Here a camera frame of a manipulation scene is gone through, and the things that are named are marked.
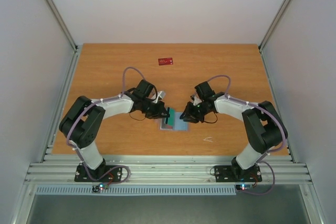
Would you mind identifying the teal card with black stripe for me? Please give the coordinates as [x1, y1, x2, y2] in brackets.
[164, 107, 175, 126]

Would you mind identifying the right aluminium frame post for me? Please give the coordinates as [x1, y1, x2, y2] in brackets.
[258, 0, 292, 53]

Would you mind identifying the aluminium frame post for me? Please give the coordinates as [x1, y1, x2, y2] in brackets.
[45, 0, 78, 52]
[258, 0, 292, 53]

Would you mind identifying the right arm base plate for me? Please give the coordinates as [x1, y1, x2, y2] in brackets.
[213, 158, 262, 183]

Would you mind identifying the controller circuit board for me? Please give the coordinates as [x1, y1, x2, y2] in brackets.
[91, 184, 109, 193]
[236, 184, 254, 191]

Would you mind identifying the pink leather card holder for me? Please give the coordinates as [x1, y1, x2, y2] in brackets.
[160, 110, 188, 131]

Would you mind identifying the right controller circuit board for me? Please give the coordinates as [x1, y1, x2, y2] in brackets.
[236, 184, 254, 191]

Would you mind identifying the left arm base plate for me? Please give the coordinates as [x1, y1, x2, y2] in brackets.
[74, 159, 124, 183]

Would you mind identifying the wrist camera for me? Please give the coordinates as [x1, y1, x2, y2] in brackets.
[153, 90, 166, 103]
[191, 95, 202, 106]

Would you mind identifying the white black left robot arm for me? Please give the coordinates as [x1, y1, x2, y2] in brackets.
[59, 80, 170, 181]

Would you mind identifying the aluminium front rail frame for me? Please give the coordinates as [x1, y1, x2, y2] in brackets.
[24, 154, 312, 185]

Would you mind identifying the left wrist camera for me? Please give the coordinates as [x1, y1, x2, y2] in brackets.
[153, 90, 166, 103]

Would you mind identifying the left aluminium frame post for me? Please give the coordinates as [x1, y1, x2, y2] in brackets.
[45, 0, 78, 52]

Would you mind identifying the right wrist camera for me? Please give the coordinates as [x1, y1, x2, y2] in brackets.
[191, 95, 202, 106]

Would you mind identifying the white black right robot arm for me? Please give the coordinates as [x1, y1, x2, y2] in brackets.
[180, 81, 288, 180]

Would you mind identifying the grey slotted cable duct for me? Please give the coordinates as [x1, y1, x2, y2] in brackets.
[35, 185, 236, 196]

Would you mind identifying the left controller circuit board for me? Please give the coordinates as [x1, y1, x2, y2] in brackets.
[91, 184, 109, 193]

